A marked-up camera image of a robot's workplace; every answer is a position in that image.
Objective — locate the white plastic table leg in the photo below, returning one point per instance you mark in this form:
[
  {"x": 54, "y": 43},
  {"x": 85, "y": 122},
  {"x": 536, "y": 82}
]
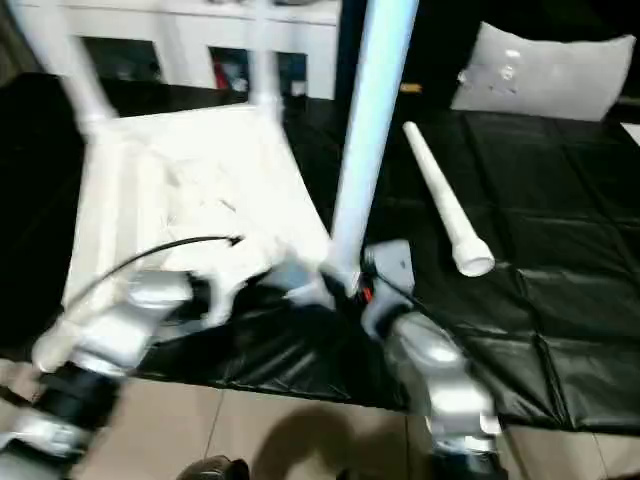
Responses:
[
  {"x": 445, "y": 195},
  {"x": 75, "y": 65},
  {"x": 264, "y": 60},
  {"x": 370, "y": 125}
]

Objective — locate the white plastic table top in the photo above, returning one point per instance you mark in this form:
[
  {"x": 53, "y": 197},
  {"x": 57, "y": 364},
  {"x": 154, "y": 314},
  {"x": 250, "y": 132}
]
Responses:
[{"x": 200, "y": 165}]

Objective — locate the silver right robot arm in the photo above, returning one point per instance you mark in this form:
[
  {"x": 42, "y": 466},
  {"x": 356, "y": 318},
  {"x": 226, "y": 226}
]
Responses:
[{"x": 440, "y": 360}]

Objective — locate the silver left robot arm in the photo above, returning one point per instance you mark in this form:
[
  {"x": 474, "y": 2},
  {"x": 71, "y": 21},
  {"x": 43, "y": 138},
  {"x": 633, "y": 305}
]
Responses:
[{"x": 110, "y": 330}]

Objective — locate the black work mat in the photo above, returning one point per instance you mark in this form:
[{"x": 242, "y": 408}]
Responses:
[{"x": 550, "y": 225}]

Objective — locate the small yellow label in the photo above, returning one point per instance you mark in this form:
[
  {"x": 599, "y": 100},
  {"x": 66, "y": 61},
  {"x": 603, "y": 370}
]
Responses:
[{"x": 411, "y": 88}]

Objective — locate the small red bottle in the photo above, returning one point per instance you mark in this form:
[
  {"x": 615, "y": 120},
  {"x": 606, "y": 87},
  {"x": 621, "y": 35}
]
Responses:
[{"x": 219, "y": 70}]

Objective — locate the black sofa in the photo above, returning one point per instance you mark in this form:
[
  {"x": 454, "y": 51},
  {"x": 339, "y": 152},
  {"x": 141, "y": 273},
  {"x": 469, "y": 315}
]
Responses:
[{"x": 440, "y": 40}]

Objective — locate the white cabinet with glass doors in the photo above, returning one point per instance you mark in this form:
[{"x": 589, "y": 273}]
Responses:
[{"x": 190, "y": 30}]

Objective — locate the grey cushion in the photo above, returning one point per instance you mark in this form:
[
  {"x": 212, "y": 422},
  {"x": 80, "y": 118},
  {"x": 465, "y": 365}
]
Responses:
[{"x": 550, "y": 75}]

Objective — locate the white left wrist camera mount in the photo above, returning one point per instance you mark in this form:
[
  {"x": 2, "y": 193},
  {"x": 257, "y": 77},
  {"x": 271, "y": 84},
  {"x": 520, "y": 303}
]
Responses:
[{"x": 235, "y": 272}]

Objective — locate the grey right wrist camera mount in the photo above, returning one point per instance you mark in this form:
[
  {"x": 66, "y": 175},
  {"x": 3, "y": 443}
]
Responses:
[{"x": 395, "y": 260}]

